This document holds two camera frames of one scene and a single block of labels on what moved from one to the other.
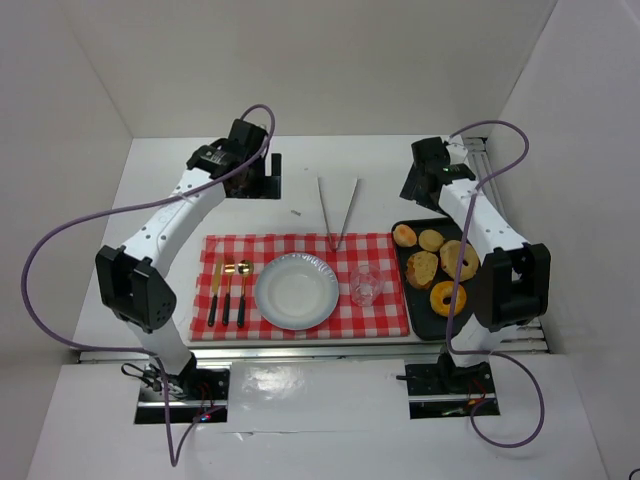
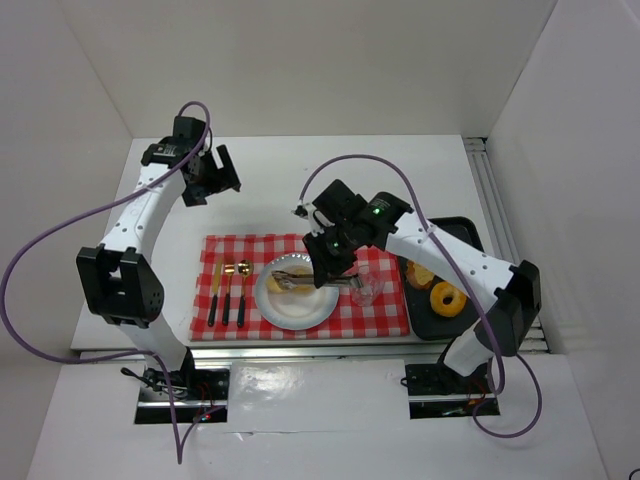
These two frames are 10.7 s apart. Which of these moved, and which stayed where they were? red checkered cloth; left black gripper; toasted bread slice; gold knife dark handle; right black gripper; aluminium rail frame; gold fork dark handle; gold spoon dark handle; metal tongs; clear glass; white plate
Moved: metal tongs; right black gripper; left black gripper
Stayed: gold spoon dark handle; toasted bread slice; gold fork dark handle; gold knife dark handle; white plate; red checkered cloth; aluminium rail frame; clear glass
